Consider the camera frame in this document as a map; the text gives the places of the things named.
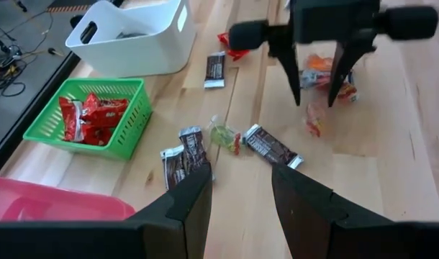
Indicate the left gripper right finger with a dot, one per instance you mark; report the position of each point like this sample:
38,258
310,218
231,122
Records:
306,223

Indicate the clear bag green gummy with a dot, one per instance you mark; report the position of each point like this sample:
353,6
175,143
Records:
225,136

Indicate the green plastic basket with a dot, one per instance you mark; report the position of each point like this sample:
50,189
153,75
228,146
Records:
133,118

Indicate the white plastic bin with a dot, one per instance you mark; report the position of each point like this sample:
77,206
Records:
144,54

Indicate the red KitKat candy bar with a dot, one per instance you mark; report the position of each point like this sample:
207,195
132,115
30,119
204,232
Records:
91,108
69,120
97,136
113,111
239,55

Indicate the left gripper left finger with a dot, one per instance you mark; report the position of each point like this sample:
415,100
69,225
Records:
180,223

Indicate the pink plastic bin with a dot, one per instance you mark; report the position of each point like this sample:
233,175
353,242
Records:
43,201

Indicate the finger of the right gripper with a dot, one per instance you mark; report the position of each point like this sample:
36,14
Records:
290,68
343,68

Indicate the black hazard-striped mat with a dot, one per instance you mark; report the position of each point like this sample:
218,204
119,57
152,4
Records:
68,8

